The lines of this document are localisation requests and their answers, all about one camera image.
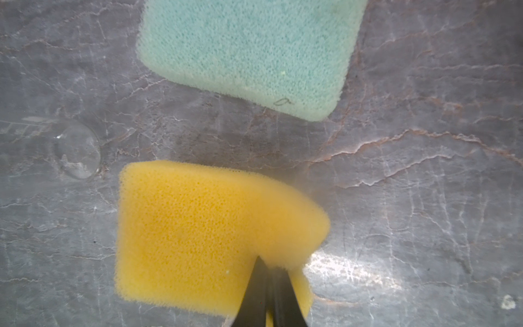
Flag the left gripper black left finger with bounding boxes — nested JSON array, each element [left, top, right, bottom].
[[232, 257, 269, 327]]

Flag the green sponge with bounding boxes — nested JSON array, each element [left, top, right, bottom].
[[137, 0, 367, 122]]

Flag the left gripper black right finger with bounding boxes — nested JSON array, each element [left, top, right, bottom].
[[269, 267, 308, 327]]

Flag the yellow sponge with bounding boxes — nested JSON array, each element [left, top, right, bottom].
[[115, 160, 330, 326]]

